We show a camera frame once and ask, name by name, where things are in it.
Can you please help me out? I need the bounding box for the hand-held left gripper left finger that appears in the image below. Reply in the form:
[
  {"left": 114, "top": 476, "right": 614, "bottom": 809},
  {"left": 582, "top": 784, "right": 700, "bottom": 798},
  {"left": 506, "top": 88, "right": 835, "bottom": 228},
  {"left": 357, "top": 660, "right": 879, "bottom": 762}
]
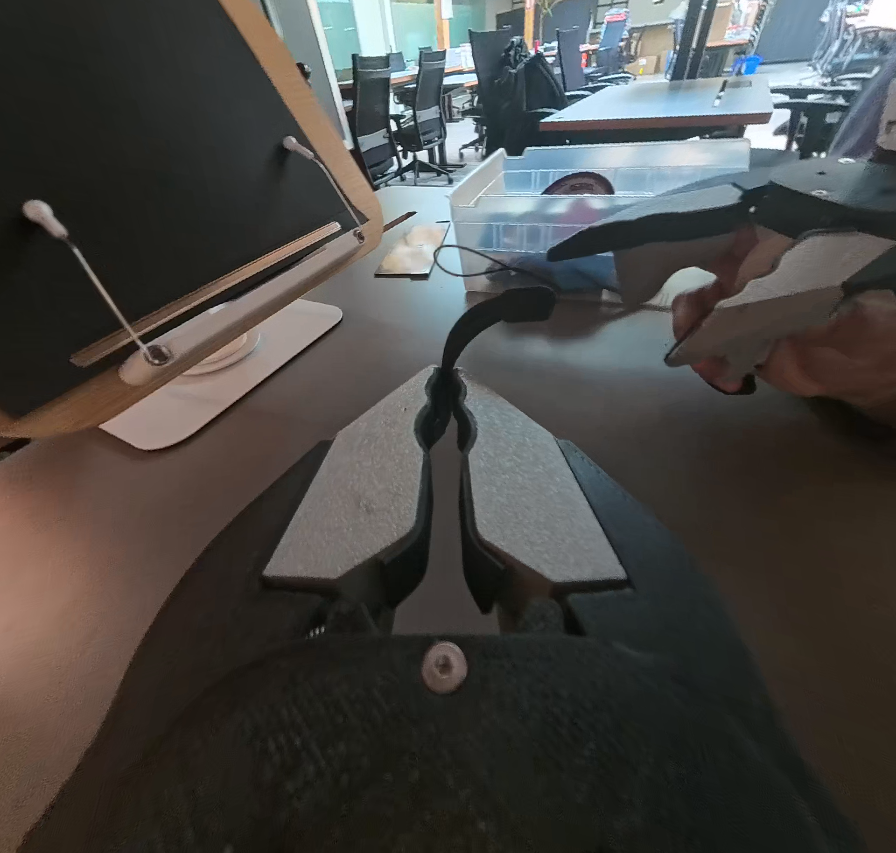
[{"left": 262, "top": 366, "right": 441, "bottom": 612}]

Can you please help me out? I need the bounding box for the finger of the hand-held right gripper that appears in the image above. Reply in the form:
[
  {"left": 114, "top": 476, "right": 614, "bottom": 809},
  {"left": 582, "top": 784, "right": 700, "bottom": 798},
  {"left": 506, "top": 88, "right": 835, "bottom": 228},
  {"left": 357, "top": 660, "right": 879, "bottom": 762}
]
[
  {"left": 665, "top": 232, "right": 896, "bottom": 381},
  {"left": 546, "top": 182, "right": 744, "bottom": 306}
]

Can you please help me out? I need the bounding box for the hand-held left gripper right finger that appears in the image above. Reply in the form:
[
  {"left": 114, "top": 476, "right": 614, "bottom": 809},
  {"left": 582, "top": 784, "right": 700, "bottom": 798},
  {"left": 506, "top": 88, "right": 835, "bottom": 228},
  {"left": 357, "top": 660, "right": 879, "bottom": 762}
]
[{"left": 454, "top": 370, "right": 629, "bottom": 615}]

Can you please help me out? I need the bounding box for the black curved band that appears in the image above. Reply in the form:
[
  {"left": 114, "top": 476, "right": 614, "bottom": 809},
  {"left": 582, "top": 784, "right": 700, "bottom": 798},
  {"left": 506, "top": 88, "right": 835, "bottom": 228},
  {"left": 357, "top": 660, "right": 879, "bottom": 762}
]
[{"left": 418, "top": 285, "right": 559, "bottom": 451}]

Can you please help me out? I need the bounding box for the person's right hand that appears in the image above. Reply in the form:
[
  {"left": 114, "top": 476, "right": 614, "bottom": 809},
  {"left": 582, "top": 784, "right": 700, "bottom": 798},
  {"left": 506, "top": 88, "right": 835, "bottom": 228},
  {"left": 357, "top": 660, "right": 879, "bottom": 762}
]
[{"left": 671, "top": 226, "right": 896, "bottom": 421}]

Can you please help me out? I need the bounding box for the clear plastic bin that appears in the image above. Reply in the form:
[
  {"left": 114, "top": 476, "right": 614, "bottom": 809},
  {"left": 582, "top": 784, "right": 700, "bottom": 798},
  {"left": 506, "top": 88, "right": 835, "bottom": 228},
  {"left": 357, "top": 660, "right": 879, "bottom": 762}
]
[{"left": 448, "top": 138, "right": 752, "bottom": 302}]

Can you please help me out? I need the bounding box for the red round item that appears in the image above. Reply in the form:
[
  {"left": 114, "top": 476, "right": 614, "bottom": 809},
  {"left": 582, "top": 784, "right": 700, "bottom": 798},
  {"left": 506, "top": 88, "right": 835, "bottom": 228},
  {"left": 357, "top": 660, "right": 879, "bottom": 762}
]
[{"left": 542, "top": 172, "right": 617, "bottom": 196}]

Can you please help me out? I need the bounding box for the blue item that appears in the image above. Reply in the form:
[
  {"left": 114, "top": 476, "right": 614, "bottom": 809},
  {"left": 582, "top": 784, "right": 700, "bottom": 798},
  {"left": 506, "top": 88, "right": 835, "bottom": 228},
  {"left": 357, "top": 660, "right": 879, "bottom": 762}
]
[{"left": 490, "top": 250, "right": 618, "bottom": 290}]

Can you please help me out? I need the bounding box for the grey top office desk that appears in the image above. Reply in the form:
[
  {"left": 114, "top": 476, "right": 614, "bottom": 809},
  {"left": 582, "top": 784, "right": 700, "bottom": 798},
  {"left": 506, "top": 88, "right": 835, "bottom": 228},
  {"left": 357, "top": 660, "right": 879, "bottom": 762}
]
[{"left": 538, "top": 75, "right": 775, "bottom": 146}]

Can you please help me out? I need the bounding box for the black jacket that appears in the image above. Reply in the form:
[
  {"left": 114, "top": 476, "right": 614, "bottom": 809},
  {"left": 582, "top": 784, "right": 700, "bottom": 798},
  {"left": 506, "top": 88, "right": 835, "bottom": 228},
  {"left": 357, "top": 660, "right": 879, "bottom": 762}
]
[{"left": 493, "top": 36, "right": 569, "bottom": 158}]

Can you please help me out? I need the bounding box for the black mesh office chair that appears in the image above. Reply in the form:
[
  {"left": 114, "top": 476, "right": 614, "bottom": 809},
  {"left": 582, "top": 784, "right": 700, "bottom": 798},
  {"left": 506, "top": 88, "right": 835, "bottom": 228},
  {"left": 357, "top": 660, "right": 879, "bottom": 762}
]
[
  {"left": 350, "top": 53, "right": 409, "bottom": 189},
  {"left": 555, "top": 26, "right": 634, "bottom": 101},
  {"left": 458, "top": 27, "right": 515, "bottom": 161},
  {"left": 395, "top": 48, "right": 465, "bottom": 186}
]

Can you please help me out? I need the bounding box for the silver foil packet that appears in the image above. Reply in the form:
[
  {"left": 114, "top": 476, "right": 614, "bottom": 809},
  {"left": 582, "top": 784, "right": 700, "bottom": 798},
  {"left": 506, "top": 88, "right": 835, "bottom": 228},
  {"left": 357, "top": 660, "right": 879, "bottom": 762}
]
[{"left": 374, "top": 223, "right": 450, "bottom": 280}]

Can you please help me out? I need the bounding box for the wooden black book stand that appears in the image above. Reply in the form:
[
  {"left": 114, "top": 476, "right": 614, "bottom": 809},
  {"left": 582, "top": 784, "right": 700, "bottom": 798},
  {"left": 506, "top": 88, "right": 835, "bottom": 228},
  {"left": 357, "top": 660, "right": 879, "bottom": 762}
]
[{"left": 0, "top": 0, "right": 385, "bottom": 452}]

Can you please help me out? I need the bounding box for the thin black cable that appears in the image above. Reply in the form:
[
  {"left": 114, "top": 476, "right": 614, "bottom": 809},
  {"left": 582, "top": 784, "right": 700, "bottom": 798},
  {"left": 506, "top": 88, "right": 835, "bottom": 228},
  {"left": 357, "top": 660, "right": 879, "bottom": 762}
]
[{"left": 433, "top": 244, "right": 620, "bottom": 295}]

